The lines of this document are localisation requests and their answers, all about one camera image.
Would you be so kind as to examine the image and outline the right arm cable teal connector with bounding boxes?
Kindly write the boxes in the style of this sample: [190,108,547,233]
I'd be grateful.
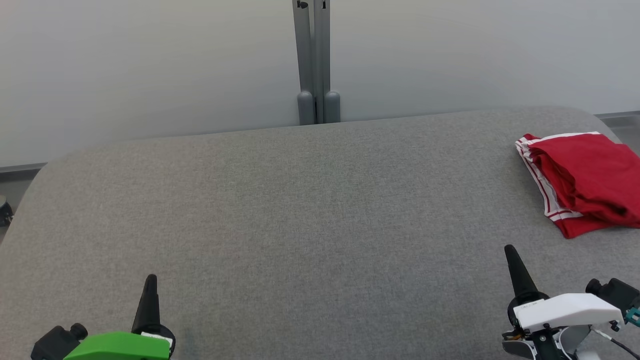
[592,307,640,359]

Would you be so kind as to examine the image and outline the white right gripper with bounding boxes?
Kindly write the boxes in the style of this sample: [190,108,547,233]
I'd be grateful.
[501,244,624,360]

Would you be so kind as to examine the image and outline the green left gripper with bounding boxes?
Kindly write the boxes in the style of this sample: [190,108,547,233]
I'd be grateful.
[62,273,176,360]

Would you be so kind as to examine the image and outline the red jersey with striped trim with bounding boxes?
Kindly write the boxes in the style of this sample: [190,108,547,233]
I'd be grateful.
[515,131,640,240]

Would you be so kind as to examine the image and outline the grey metal partition post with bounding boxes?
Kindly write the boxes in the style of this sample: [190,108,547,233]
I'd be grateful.
[292,0,316,126]
[314,0,342,124]

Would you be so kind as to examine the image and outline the dark caster wheel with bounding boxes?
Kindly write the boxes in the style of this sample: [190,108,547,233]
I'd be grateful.
[0,195,14,229]

